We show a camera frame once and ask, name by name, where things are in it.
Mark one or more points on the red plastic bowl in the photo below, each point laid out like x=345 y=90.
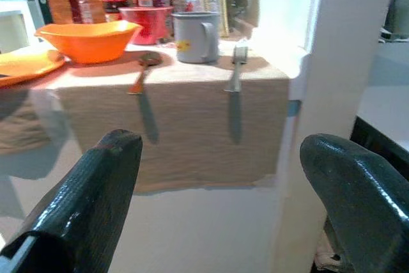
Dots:
x=147 y=23

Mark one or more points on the white pillar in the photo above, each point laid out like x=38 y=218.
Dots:
x=338 y=71

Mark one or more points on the orange plastic plate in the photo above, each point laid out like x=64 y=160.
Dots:
x=24 y=66

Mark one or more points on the metal fork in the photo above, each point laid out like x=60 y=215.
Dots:
x=237 y=68

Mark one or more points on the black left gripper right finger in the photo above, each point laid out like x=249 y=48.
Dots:
x=361 y=196

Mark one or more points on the grey enamel mug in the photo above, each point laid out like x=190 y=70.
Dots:
x=195 y=37

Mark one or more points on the metal spoon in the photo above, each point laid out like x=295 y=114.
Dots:
x=145 y=70

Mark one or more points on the orange plastic bowl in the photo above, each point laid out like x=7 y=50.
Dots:
x=87 y=40

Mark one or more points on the beige table cloth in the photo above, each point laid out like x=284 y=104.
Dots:
x=179 y=126

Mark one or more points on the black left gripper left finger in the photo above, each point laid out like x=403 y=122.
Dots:
x=80 y=202

